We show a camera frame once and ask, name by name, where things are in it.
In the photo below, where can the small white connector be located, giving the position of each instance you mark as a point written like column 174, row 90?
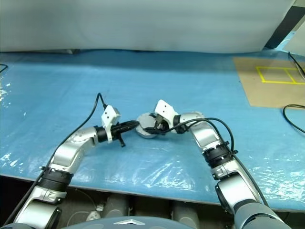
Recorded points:
column 94, row 214

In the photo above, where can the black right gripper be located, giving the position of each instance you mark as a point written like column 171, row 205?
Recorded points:
column 162, row 126

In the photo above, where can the grey round object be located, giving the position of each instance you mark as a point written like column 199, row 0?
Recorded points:
column 145, row 121

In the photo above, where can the blue plastic table sheet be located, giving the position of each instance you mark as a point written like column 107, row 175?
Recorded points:
column 166, row 83

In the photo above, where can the grey robot torso silver emblem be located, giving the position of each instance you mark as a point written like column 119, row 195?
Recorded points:
column 128, row 223

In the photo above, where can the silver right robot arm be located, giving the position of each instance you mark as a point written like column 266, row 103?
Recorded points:
column 228, row 171

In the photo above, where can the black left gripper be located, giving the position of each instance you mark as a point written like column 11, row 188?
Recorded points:
column 117, row 133

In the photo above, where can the brown cardboard sheet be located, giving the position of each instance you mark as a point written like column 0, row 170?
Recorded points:
column 267, row 95

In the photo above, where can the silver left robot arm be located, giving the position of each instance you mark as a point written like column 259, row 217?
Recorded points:
column 69, row 152

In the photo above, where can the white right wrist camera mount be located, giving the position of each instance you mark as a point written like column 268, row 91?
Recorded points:
column 165, row 109

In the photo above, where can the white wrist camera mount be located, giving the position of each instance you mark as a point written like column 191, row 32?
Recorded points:
column 110, row 119
column 165, row 109

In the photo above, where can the dark rounded shape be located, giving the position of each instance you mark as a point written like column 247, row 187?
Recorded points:
column 116, row 205

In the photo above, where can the white backdrop sheet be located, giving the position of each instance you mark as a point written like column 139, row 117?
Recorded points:
column 143, row 23

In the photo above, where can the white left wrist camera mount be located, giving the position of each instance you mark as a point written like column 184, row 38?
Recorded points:
column 110, row 119

